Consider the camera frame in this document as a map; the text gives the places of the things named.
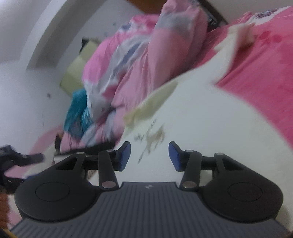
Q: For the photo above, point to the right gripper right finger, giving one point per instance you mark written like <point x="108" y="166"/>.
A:
<point x="226" y="186"/>

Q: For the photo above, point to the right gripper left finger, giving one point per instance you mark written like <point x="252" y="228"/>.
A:
<point x="72" y="186"/>

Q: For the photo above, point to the cream white fleece sweater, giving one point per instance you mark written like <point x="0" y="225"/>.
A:
<point x="191" y="111"/>

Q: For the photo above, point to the person's left hand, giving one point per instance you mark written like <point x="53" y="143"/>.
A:
<point x="4" y="210"/>

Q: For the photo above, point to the pink padded headboard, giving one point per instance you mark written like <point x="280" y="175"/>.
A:
<point x="45" y="145"/>

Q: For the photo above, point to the black folded garment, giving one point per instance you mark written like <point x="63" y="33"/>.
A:
<point x="93" y="150"/>

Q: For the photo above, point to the pink floral bed blanket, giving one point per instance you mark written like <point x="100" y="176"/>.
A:
<point x="261" y="74"/>

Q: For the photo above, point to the pink patterned duvet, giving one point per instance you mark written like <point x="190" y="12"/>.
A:
<point x="125" y="68"/>

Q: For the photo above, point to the dark wooden door frame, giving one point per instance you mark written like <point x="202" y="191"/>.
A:
<point x="214" y="17"/>

